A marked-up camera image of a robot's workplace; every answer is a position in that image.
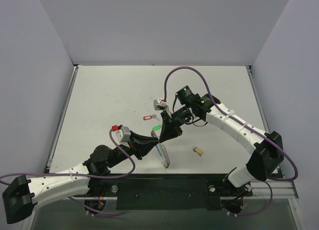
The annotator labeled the yellow tag key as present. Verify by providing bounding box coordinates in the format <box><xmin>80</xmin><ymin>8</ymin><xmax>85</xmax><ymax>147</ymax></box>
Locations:
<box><xmin>192</xmin><ymin>146</ymin><xmax>204</xmax><ymax>156</ymax></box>

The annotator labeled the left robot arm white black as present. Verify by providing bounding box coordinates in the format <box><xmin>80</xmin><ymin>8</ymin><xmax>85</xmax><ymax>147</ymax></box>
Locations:
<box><xmin>2</xmin><ymin>131</ymin><xmax>159</xmax><ymax>224</ymax></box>

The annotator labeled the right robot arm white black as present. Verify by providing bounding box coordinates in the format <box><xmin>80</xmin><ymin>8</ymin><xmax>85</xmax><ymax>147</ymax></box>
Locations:
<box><xmin>154</xmin><ymin>86</ymin><xmax>284</xmax><ymax>195</ymax></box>

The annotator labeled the green tag key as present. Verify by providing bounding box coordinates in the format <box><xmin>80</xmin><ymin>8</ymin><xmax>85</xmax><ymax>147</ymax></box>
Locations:
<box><xmin>152</xmin><ymin>125</ymin><xmax>162</xmax><ymax>131</ymax></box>

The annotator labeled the red tag key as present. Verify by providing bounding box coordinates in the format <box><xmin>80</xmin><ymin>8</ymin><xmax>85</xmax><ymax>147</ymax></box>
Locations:
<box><xmin>143</xmin><ymin>114</ymin><xmax>160</xmax><ymax>121</ymax></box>

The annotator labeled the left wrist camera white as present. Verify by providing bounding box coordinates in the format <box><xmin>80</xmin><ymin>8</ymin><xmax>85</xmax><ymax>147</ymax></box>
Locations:
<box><xmin>112</xmin><ymin>125</ymin><xmax>131</xmax><ymax>143</ymax></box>

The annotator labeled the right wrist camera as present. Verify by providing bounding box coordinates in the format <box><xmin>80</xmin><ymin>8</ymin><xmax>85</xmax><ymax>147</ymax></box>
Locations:
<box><xmin>153</xmin><ymin>98</ymin><xmax>171</xmax><ymax>115</ymax></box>

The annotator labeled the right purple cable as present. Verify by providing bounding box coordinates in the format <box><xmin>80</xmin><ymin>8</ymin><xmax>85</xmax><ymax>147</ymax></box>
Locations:
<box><xmin>164</xmin><ymin>66</ymin><xmax>300</xmax><ymax>217</ymax></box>

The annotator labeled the purple cable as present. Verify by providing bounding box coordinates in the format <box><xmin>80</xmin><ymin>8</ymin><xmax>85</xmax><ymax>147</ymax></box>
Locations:
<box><xmin>164</xmin><ymin>66</ymin><xmax>300</xmax><ymax>217</ymax></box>
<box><xmin>0</xmin><ymin>129</ymin><xmax>137</xmax><ymax>218</ymax></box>

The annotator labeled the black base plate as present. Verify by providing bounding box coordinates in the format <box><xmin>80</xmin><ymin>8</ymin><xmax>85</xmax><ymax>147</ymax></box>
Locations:
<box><xmin>81</xmin><ymin>174</ymin><xmax>252</xmax><ymax>211</ymax></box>

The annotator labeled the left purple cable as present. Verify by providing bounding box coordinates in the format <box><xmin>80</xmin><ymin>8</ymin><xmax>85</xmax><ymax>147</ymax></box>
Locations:
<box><xmin>0</xmin><ymin>129</ymin><xmax>137</xmax><ymax>218</ymax></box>

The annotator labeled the aluminium rail frame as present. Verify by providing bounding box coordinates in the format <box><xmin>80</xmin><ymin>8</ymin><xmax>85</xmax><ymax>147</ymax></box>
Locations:
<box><xmin>21</xmin><ymin>65</ymin><xmax>300</xmax><ymax>230</ymax></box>

